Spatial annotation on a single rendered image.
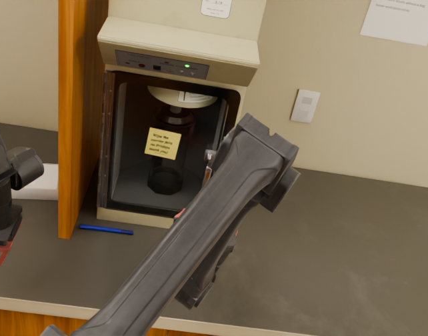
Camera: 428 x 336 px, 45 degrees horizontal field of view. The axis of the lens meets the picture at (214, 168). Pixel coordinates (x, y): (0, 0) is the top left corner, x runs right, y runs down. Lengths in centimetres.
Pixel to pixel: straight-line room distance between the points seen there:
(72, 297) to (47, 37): 81
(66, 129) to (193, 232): 69
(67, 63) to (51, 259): 50
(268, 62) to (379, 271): 70
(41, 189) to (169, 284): 99
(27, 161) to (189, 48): 38
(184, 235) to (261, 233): 96
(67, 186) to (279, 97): 76
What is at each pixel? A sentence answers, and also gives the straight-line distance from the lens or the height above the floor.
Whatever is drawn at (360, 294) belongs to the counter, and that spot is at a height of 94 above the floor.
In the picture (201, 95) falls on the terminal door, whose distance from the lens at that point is 119.
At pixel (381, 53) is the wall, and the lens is 170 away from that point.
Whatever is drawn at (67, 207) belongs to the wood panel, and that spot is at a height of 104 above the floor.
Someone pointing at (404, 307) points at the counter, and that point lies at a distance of 147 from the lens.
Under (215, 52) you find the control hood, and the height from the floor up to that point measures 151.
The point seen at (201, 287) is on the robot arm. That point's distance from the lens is 93.
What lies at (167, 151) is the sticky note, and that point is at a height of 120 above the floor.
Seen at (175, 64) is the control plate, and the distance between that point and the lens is 109.
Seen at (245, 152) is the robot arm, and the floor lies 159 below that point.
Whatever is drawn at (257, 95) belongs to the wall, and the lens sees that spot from 169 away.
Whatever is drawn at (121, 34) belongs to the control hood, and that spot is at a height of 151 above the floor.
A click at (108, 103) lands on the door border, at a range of 123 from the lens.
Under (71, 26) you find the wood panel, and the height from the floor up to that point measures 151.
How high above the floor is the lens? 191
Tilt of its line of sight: 35 degrees down
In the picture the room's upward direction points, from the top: 12 degrees clockwise
